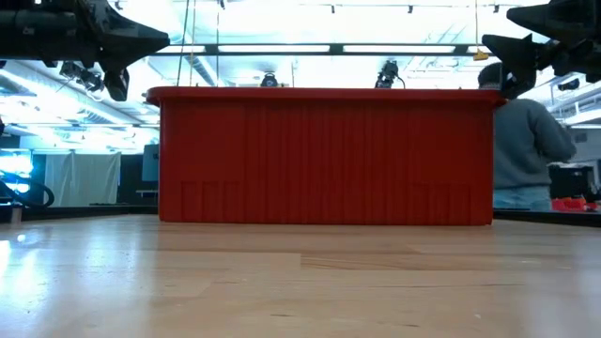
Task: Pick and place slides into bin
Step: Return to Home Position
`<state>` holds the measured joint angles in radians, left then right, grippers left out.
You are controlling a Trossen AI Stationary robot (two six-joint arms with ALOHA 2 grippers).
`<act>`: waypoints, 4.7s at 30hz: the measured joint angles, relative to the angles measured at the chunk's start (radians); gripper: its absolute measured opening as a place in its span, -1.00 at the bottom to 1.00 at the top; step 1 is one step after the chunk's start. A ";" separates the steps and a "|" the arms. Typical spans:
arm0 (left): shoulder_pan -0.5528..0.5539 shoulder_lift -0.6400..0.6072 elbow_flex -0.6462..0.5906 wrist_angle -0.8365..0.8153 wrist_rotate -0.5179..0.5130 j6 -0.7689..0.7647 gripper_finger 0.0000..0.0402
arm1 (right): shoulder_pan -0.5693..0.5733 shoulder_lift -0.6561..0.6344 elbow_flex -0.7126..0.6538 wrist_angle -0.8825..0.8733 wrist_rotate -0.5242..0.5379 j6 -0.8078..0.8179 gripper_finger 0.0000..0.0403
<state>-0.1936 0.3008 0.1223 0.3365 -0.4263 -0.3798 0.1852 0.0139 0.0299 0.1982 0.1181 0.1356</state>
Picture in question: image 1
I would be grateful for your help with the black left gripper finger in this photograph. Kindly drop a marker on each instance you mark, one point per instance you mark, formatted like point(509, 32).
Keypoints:
point(127, 42)
point(117, 84)

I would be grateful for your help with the pink plastic bin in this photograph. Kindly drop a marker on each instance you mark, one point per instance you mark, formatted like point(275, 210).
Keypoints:
point(570, 204)

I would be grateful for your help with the white curtain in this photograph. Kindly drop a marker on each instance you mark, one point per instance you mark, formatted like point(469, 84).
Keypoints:
point(82, 178)

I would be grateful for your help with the bright monitor screen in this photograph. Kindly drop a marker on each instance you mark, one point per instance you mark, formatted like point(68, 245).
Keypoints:
point(14, 164)

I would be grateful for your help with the yellow hanging tag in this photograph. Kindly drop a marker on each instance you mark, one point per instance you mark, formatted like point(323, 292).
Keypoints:
point(480, 56)

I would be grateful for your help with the black overhead frame beam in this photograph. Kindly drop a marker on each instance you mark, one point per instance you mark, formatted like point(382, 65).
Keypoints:
point(282, 48)

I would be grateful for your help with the black shelf unit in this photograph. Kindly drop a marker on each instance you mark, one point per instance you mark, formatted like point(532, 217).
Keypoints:
point(570, 180)

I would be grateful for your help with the red ribbed plastic bin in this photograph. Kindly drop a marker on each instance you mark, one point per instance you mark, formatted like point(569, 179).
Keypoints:
point(328, 159)

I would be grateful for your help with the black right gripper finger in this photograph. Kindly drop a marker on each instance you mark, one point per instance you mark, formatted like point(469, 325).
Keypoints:
point(516, 61)
point(573, 21)

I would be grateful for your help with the black ceiling spotlight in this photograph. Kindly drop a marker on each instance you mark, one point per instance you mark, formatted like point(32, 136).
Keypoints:
point(93, 82)
point(70, 69)
point(269, 80)
point(387, 74)

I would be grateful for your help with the person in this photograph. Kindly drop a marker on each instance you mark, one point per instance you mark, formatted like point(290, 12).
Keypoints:
point(526, 150)

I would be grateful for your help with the black ceiling camera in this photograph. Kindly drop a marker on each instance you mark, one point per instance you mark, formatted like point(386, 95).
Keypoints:
point(569, 85)

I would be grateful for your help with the grey monitor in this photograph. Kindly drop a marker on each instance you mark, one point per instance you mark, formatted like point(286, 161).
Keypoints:
point(151, 162)

